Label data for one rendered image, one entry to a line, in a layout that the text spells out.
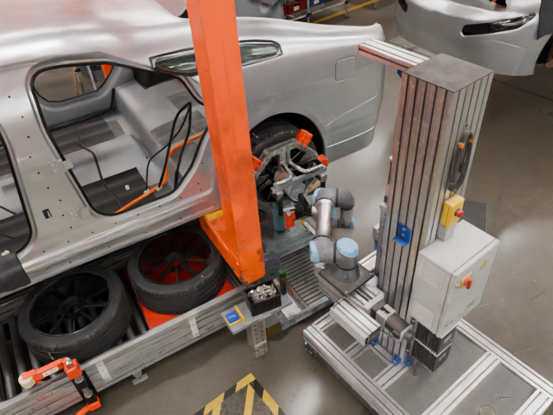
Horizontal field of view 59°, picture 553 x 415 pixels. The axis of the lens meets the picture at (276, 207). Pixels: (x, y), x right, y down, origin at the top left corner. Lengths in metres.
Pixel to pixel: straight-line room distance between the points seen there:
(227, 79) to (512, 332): 2.58
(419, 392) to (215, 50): 2.18
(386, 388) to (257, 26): 2.26
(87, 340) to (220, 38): 1.95
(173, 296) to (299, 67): 1.66
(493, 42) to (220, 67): 3.21
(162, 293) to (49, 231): 0.78
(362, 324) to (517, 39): 3.17
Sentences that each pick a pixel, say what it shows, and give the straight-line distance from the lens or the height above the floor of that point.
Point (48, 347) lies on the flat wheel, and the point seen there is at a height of 0.50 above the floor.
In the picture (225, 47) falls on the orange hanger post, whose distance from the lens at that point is 2.25.
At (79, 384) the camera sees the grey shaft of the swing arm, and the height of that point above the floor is 0.35.
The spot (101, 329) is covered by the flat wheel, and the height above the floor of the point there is 0.49.
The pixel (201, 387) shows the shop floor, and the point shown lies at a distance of 3.40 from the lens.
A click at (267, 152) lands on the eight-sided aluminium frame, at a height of 1.12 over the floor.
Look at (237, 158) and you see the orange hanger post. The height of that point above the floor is 1.48.
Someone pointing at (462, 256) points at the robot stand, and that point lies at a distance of 2.40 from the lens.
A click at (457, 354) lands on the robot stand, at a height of 0.21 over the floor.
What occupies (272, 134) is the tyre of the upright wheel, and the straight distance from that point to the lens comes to 3.26.
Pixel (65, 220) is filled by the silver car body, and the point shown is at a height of 1.10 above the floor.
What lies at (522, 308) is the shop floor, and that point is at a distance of 3.95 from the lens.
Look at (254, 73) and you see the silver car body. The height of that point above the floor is 1.63.
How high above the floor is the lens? 2.90
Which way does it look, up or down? 40 degrees down
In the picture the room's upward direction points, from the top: 5 degrees counter-clockwise
